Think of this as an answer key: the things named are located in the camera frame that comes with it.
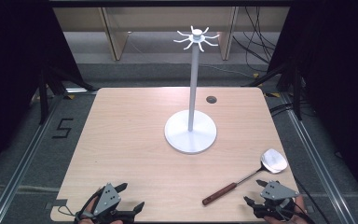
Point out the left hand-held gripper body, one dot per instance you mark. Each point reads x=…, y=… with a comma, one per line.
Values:
x=107, y=199

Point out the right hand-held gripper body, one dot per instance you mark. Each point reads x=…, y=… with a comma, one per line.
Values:
x=276, y=191

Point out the white hook rack stand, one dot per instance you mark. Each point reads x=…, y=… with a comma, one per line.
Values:
x=190, y=137

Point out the person's right hand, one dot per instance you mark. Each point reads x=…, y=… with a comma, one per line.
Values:
x=300, y=206

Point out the person's left hand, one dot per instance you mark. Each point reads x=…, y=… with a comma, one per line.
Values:
x=85, y=221

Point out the black metal stand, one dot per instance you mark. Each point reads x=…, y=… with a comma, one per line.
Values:
x=297, y=93
x=44, y=99

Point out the black curtain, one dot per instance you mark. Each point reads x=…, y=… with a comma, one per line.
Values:
x=9, y=77
x=341, y=77

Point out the light wooden cabinet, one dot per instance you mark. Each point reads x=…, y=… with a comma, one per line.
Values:
x=118, y=37

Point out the metal floor rail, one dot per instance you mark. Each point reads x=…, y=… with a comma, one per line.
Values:
x=21, y=165
x=317, y=161

